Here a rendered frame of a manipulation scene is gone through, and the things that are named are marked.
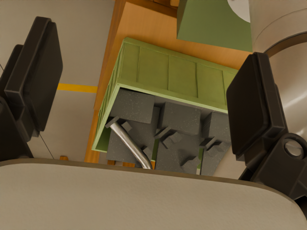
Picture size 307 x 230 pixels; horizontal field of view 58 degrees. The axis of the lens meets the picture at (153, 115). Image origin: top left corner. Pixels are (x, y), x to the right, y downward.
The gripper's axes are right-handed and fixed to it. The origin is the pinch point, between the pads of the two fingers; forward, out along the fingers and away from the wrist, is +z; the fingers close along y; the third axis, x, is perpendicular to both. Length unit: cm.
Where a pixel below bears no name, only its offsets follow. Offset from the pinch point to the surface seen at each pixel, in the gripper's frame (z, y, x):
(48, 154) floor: 130, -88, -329
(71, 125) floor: 130, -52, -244
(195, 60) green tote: 50, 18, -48
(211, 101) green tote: 36, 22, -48
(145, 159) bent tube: 27, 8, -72
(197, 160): 29, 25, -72
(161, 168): 27, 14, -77
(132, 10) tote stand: 51, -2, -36
